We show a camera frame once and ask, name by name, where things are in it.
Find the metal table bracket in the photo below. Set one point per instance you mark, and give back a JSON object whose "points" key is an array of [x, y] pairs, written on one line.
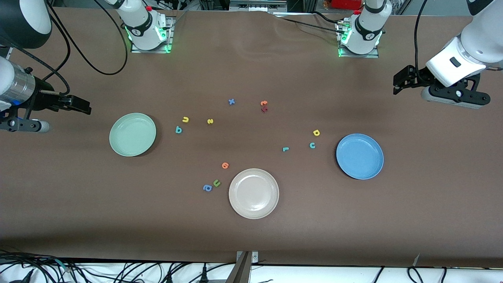
{"points": [[245, 271]]}

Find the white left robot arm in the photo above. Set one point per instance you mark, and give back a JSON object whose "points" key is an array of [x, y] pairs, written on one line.
{"points": [[471, 43]]}

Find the beige plate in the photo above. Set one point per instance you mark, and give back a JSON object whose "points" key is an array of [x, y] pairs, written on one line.
{"points": [[254, 193]]}

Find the blue letter a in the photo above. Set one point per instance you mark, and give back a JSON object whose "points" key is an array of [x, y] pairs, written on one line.
{"points": [[207, 188]]}

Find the grey metal rail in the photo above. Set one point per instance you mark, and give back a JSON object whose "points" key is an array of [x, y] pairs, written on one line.
{"points": [[255, 6]]}

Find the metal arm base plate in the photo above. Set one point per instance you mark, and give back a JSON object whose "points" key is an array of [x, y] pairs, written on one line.
{"points": [[369, 55], [135, 49]]}

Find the white tape scrap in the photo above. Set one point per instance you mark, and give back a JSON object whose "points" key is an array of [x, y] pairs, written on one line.
{"points": [[416, 259]]}

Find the green plate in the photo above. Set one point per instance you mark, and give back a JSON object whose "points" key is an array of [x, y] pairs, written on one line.
{"points": [[133, 135]]}

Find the red box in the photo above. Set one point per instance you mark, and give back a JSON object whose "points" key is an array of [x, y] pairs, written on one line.
{"points": [[346, 4]]}

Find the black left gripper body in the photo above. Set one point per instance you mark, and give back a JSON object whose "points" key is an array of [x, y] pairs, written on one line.
{"points": [[417, 76]]}

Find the blue plate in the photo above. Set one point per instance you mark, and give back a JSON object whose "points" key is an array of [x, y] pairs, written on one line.
{"points": [[359, 156]]}

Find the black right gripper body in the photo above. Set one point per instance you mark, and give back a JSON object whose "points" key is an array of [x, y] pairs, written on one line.
{"points": [[41, 96]]}

